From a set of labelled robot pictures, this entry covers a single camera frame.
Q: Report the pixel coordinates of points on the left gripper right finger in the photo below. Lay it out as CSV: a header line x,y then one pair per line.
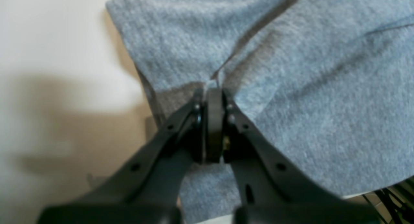
x,y
272,189

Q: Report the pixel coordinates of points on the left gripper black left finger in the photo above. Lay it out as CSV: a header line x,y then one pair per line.
x,y
145,189

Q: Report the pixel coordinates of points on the grey t-shirt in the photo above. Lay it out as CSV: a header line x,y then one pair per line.
x,y
327,82

